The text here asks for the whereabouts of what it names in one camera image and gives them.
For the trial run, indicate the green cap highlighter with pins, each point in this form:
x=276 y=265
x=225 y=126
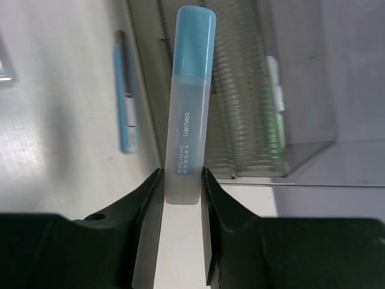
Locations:
x=277 y=94

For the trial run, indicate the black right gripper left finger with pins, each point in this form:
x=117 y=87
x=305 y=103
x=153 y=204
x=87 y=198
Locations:
x=116 y=247

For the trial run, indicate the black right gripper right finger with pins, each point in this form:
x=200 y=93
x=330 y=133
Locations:
x=244 y=250

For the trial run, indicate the clear acrylic drawer organizer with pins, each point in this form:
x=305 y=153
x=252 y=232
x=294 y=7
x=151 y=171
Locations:
x=331 y=63

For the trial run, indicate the blue cap highlighter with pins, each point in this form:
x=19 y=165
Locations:
x=189 y=103

